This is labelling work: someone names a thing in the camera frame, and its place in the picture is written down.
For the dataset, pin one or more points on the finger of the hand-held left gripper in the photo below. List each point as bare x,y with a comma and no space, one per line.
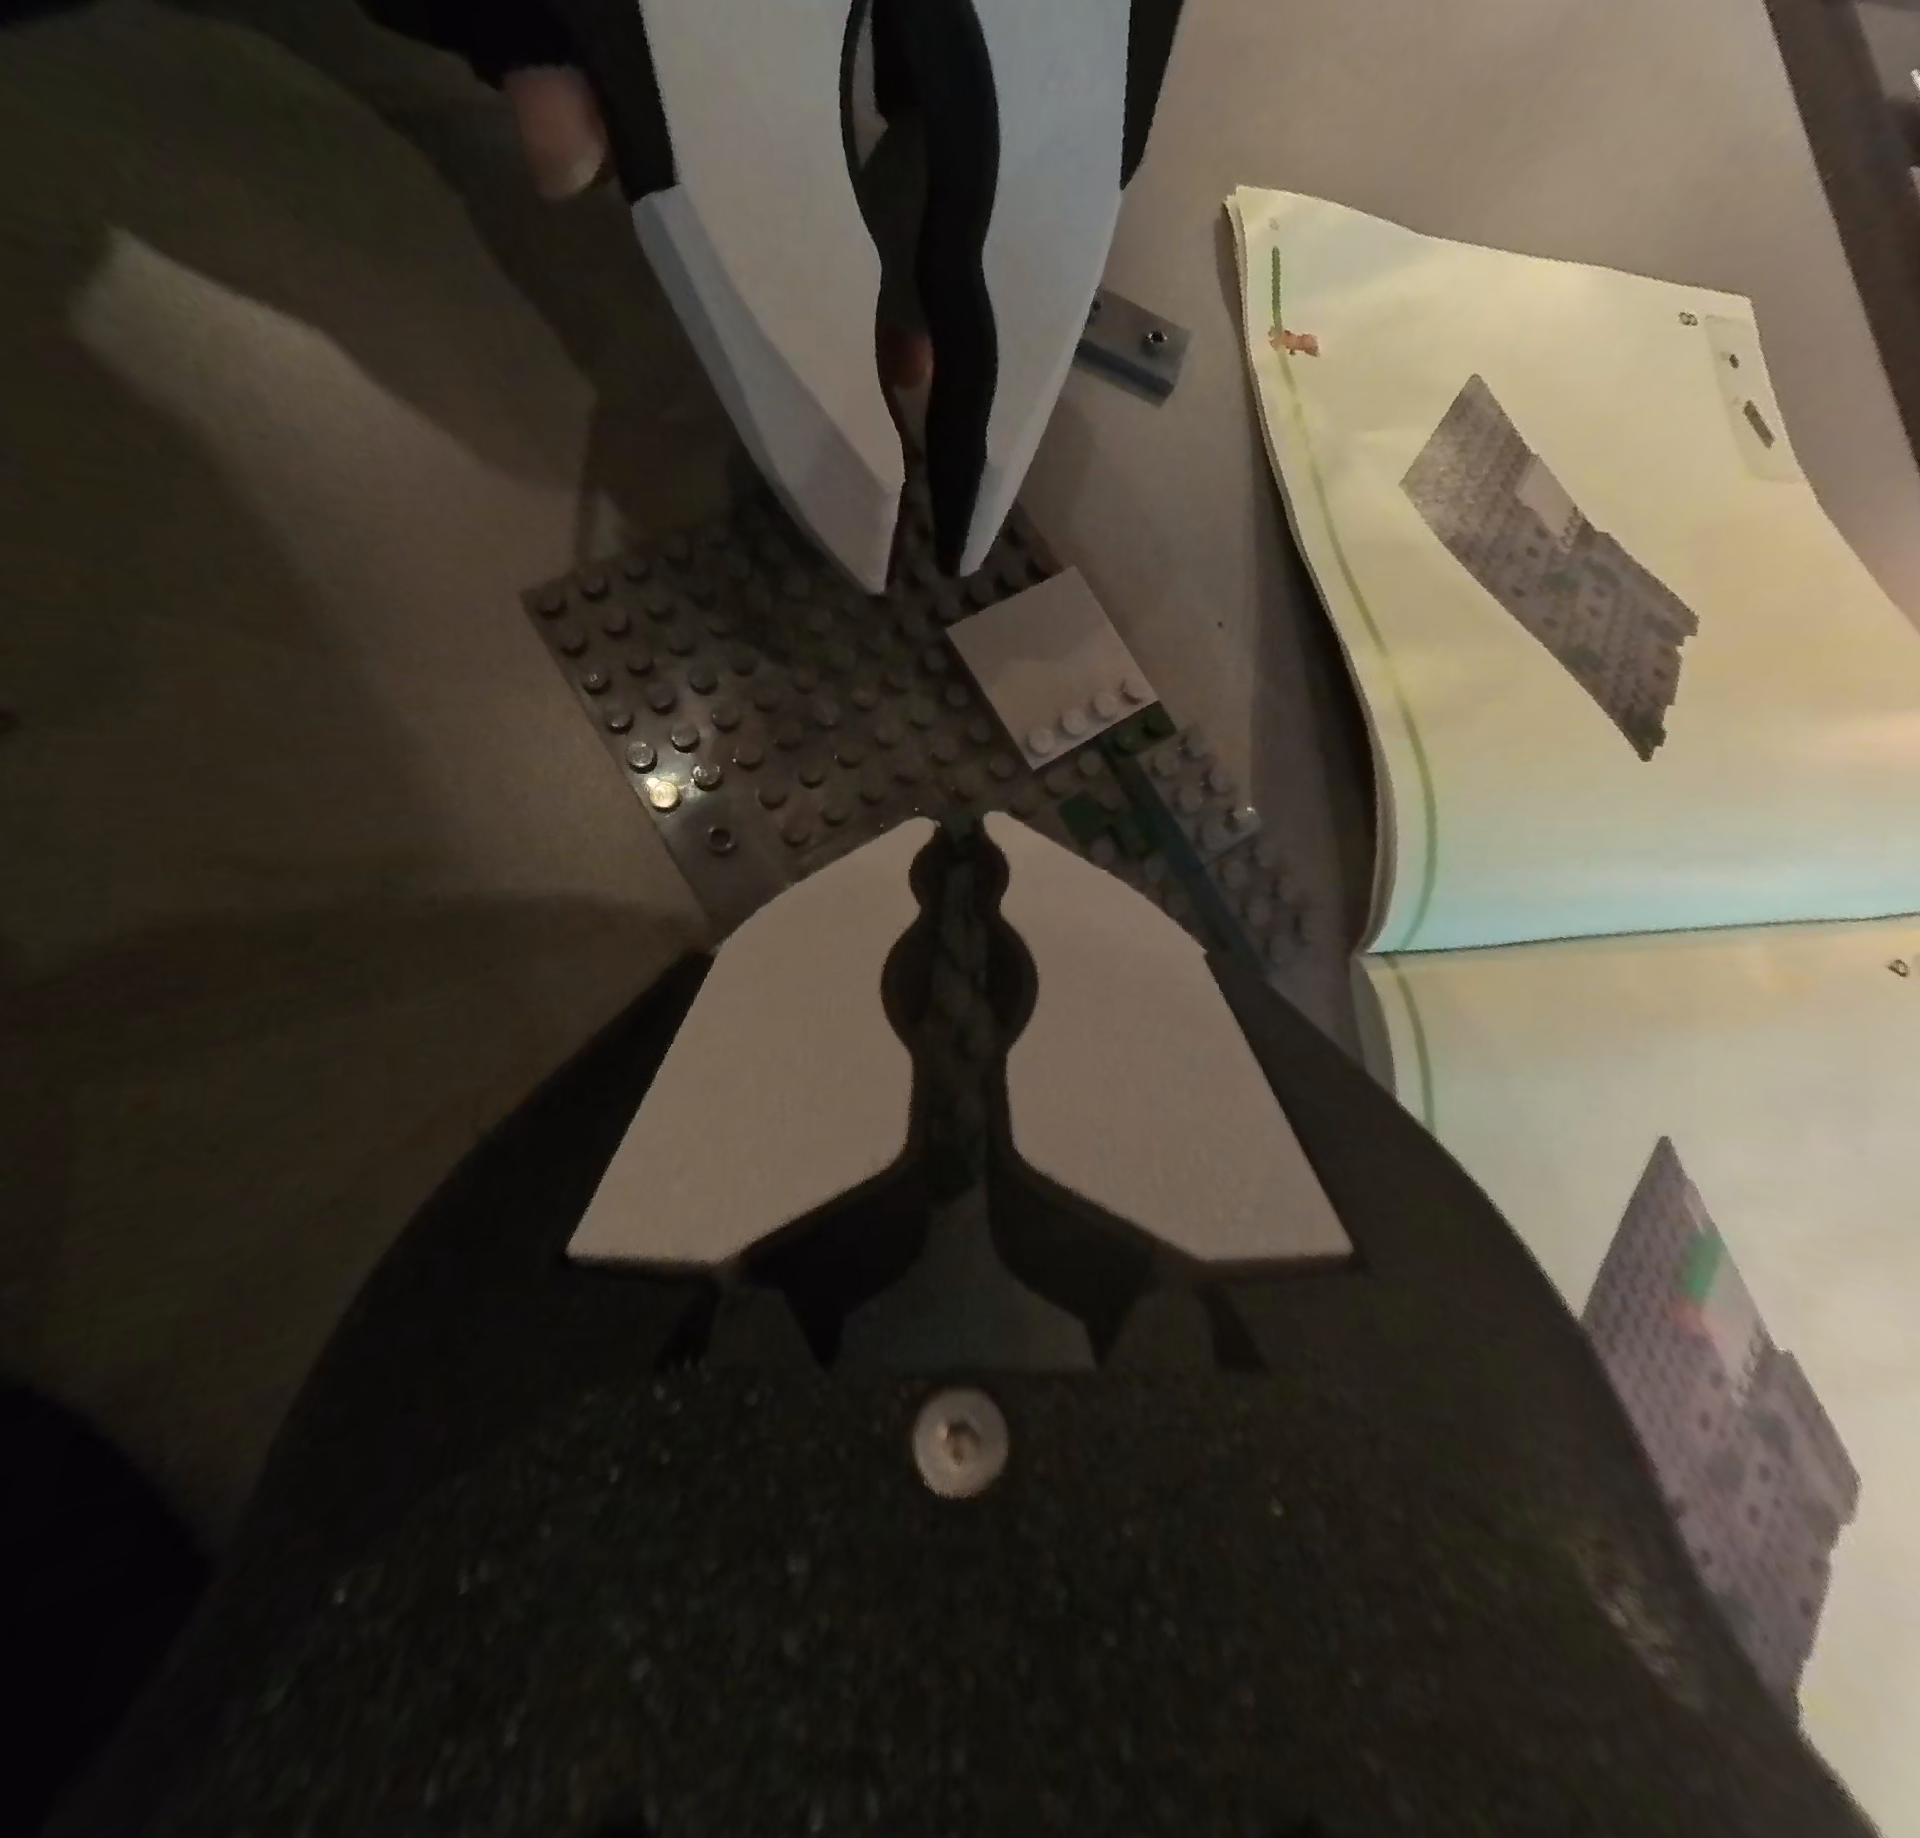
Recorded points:
750,144
1050,144

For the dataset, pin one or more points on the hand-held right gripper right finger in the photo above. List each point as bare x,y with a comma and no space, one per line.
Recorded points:
1170,1104

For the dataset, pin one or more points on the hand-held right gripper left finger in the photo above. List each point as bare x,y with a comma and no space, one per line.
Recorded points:
750,1104

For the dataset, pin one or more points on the grey brick plate assembly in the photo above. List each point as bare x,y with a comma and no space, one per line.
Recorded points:
780,699

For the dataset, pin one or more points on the person's left hand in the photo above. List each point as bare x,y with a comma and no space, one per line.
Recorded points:
562,136

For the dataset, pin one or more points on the small grey brick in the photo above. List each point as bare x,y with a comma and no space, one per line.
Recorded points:
1131,346

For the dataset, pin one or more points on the brick instruction booklet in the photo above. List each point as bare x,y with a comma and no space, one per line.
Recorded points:
1575,820

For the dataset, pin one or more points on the dark furniture panel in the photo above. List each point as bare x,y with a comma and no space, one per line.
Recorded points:
1852,99

